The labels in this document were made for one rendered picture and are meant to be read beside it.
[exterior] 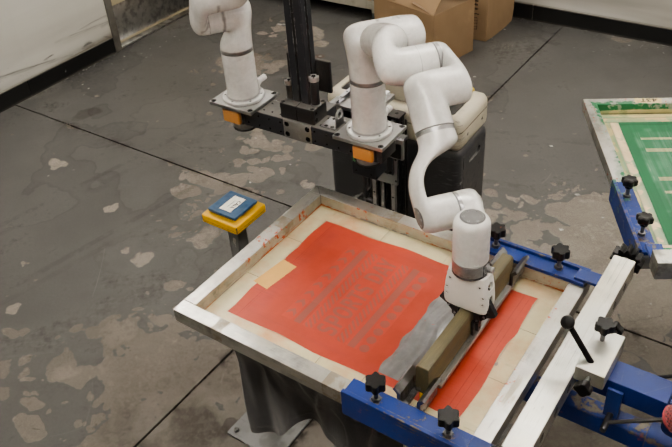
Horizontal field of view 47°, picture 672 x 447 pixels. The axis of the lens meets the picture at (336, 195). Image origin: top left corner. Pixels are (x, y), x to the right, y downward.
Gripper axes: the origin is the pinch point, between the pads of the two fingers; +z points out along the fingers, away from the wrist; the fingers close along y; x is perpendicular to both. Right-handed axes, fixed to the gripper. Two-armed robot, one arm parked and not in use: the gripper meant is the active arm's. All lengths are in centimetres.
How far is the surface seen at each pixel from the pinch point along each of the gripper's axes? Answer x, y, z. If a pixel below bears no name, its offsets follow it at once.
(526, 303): -17.8, -6.5, 6.0
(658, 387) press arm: -0.3, -40.0, -2.4
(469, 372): 7.8, -4.6, 6.1
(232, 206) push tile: -11, 78, 4
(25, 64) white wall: -136, 369, 79
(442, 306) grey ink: -6.3, 9.4, 5.2
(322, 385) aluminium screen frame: 28.9, 18.6, 3.3
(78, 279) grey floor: -30, 202, 101
